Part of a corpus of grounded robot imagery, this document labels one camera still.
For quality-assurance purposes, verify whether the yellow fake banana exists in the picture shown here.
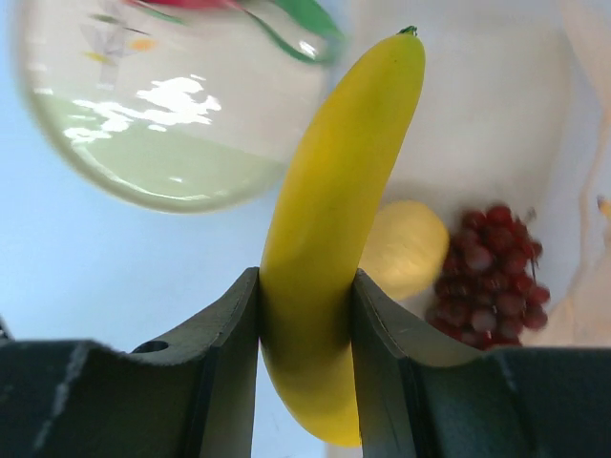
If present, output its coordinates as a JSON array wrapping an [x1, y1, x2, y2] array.
[[259, 26, 426, 447]]

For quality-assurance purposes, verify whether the cream plate with leaf motif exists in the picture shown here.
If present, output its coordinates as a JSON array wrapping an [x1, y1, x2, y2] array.
[[11, 1, 342, 214]]

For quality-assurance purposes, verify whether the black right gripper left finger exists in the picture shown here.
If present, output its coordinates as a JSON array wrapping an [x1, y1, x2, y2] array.
[[1, 268, 258, 457]]

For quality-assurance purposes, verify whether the translucent banana-print plastic bag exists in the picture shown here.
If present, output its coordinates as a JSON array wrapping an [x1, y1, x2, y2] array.
[[346, 1, 610, 353]]

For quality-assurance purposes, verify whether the orange fake fruit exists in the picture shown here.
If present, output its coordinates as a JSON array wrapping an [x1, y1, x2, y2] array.
[[359, 200, 450, 301]]

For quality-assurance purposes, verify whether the dark red fake fruit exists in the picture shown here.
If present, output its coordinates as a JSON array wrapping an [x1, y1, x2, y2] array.
[[425, 202, 551, 350]]

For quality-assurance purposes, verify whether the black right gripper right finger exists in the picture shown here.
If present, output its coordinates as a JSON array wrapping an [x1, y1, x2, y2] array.
[[351, 273, 610, 457]]

